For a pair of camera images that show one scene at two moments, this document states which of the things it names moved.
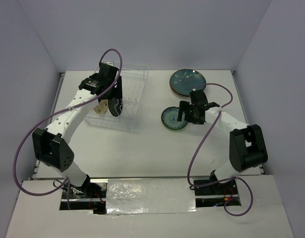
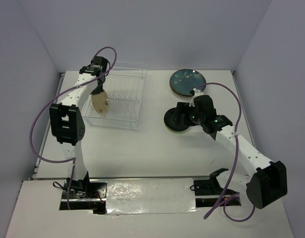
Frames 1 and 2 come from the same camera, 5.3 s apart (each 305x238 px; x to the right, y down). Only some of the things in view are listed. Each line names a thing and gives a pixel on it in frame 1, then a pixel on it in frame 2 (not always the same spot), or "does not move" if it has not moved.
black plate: (115, 106) → (177, 121)
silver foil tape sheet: (152, 196) does not move
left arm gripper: (117, 92) → (98, 90)
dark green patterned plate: (170, 118) → (177, 130)
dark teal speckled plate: (184, 81) does not move
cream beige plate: (102, 107) does not move
